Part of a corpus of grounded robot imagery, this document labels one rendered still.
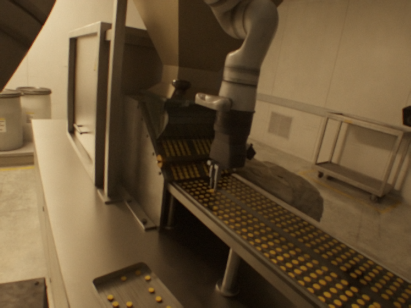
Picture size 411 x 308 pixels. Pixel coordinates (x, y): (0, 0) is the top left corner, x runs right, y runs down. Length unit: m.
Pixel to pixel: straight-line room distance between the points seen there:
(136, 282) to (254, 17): 0.56
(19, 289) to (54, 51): 3.80
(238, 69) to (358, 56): 4.16
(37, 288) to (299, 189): 0.64
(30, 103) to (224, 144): 3.22
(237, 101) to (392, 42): 4.05
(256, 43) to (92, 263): 0.57
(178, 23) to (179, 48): 0.07
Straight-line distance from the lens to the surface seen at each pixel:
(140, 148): 0.82
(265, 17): 0.51
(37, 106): 3.62
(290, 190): 0.73
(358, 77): 4.56
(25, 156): 3.41
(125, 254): 0.69
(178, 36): 0.69
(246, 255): 0.50
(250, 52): 0.51
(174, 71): 0.75
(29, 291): 0.64
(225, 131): 0.52
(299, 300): 0.45
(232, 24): 0.54
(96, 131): 0.94
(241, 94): 0.51
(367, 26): 4.68
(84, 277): 0.64
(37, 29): 0.36
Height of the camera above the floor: 1.24
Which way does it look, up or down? 17 degrees down
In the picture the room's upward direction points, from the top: 9 degrees clockwise
